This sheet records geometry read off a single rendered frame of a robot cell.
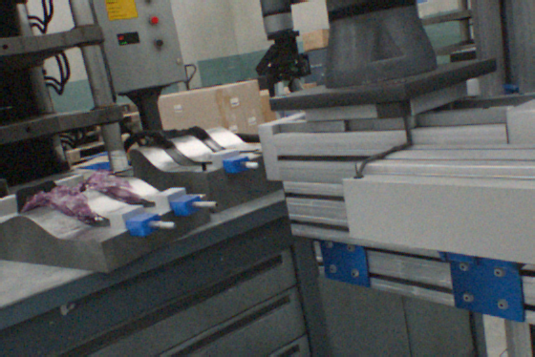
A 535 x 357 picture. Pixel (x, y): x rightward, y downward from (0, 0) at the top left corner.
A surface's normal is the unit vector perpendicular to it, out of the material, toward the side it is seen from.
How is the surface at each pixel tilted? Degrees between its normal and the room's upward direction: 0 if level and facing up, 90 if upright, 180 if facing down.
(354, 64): 72
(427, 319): 90
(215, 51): 90
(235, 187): 90
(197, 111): 84
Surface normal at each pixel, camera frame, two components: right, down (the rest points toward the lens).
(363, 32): -0.42, -0.04
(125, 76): 0.60, 0.06
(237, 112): 0.73, -0.12
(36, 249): -0.57, 0.27
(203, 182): -0.78, 0.26
